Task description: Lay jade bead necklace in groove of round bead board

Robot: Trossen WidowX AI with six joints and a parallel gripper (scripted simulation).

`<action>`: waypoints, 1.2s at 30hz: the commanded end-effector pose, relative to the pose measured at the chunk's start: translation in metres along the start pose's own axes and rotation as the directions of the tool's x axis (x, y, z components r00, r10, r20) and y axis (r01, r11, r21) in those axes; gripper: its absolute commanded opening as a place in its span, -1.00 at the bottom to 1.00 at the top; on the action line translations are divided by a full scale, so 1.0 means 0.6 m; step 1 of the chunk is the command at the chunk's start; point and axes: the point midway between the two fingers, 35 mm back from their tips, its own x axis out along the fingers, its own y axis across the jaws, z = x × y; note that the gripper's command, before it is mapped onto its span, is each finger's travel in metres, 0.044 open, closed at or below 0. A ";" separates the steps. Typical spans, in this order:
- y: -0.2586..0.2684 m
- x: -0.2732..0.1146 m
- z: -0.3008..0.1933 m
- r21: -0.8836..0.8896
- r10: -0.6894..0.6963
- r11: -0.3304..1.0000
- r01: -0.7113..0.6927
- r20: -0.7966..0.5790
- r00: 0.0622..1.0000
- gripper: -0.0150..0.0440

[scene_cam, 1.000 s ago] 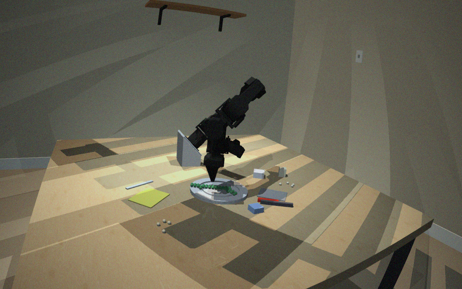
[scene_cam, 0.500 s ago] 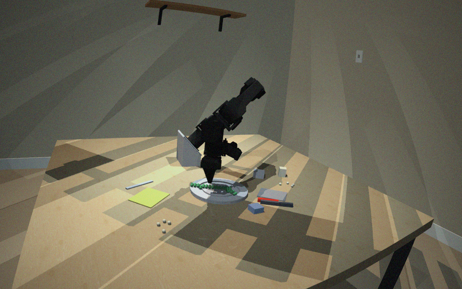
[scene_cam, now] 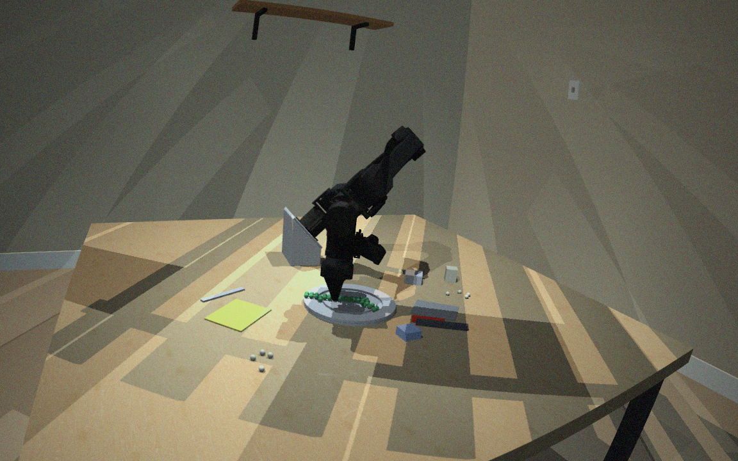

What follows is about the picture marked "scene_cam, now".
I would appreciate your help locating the grey flat bar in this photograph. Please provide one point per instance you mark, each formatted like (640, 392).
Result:
(220, 295)

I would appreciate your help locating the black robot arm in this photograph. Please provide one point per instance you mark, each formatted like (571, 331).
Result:
(369, 187)

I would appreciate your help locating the yellow-green flat square panel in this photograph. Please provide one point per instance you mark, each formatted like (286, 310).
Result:
(238, 315)

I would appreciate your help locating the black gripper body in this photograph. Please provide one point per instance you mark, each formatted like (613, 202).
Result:
(339, 249)

